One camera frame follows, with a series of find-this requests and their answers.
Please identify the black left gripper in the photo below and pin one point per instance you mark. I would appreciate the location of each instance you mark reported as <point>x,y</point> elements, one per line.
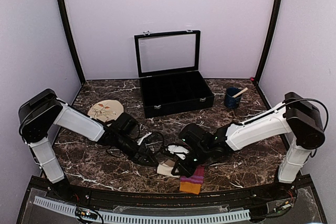
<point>139,156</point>

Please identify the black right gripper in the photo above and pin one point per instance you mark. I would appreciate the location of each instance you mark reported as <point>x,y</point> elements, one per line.
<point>185,170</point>

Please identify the maroon purple orange sock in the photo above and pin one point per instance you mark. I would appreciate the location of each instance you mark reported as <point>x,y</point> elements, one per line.
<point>194,183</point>

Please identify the brown and white sock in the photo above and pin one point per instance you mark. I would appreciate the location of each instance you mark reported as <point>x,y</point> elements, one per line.
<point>165,168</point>

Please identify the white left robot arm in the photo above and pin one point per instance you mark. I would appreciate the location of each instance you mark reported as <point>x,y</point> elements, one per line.
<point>37,115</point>

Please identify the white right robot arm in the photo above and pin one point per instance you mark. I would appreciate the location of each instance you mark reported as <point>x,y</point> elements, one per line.
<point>294,115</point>

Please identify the dark blue mug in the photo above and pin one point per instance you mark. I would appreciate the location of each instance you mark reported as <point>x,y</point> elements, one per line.
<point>229,101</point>

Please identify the black display box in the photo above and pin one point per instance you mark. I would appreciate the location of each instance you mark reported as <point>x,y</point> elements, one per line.
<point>168,69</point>

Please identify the wooden stick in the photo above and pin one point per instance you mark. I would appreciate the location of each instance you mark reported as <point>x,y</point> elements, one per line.
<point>240,92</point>

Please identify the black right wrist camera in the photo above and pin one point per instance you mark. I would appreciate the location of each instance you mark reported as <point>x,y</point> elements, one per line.
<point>194,136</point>

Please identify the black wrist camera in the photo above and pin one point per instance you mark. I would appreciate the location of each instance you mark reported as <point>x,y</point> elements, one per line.
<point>125,123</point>
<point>194,136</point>

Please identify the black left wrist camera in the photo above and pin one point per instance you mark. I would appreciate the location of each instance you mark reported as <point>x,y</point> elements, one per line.
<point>125,123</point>

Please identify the white slotted cable duct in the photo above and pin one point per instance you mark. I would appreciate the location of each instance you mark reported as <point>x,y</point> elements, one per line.
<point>125,214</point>

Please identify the black front table rail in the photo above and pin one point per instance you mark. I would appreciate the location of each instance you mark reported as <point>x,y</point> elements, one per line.
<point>302,190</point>

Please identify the black left corner post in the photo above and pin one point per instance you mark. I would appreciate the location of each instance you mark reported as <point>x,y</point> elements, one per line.
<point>70,40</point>

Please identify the black corner post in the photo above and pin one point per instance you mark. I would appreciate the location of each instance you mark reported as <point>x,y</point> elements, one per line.
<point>268,41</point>
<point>70,40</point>

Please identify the black right corner post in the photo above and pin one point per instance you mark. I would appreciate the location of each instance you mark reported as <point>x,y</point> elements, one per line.
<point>268,41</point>

